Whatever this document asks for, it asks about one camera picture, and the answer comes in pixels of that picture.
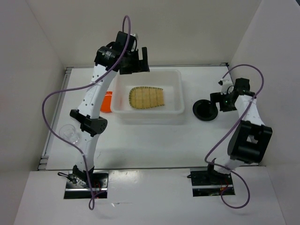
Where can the woven bamboo basket tray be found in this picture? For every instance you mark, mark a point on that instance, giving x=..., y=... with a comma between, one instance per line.
x=145, y=97

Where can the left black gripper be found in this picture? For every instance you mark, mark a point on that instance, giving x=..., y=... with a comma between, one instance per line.
x=141, y=66

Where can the clear plastic cup lower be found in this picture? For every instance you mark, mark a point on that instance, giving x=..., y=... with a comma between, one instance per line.
x=68, y=132

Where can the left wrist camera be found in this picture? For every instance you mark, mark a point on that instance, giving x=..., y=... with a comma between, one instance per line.
x=132, y=45

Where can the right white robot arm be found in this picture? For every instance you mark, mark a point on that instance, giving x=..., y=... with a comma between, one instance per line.
x=251, y=137

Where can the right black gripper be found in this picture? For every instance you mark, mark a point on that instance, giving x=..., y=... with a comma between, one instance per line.
x=217, y=97

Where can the translucent plastic bin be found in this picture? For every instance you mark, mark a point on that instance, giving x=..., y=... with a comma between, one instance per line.
x=168, y=79

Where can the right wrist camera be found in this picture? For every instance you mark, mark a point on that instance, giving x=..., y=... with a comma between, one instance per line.
x=227, y=86

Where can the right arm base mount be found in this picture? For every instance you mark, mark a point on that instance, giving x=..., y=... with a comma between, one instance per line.
x=204, y=185

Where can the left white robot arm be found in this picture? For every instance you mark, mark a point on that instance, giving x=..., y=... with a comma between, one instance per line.
x=118, y=57

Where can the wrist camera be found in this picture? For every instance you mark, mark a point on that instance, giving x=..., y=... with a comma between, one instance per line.
x=132, y=45
x=227, y=86

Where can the black round plate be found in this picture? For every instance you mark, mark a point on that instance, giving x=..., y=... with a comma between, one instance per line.
x=204, y=110

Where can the orange plastic plate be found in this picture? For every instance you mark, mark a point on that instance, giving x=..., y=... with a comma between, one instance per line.
x=106, y=104

